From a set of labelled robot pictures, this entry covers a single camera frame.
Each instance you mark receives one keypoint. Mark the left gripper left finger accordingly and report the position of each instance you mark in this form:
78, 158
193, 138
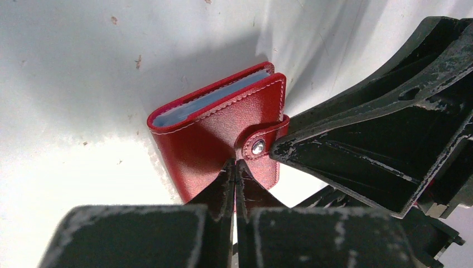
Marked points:
196, 234

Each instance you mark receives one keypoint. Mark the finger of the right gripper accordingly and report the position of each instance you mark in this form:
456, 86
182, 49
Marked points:
432, 36

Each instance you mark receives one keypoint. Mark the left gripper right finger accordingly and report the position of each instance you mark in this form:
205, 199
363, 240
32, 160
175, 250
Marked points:
273, 235

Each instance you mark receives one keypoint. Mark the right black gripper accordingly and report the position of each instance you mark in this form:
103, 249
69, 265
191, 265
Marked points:
411, 145

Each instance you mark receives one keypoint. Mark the red leather card holder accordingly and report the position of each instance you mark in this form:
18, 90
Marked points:
238, 117

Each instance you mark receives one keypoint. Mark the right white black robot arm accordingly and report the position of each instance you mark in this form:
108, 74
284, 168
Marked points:
428, 236

